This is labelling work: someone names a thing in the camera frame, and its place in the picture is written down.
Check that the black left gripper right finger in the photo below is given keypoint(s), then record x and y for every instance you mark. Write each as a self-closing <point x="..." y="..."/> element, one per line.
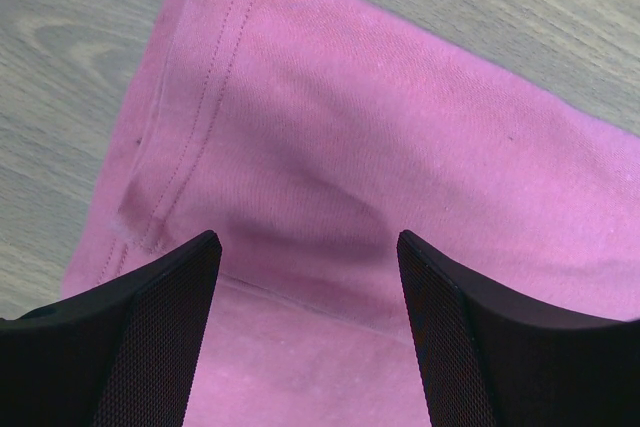
<point x="491" y="356"/>

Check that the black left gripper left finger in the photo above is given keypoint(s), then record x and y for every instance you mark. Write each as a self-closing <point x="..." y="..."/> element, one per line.
<point x="123" y="353"/>

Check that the salmon pink t-shirt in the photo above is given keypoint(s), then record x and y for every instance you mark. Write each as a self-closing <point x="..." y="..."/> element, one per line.
<point x="308" y="134"/>

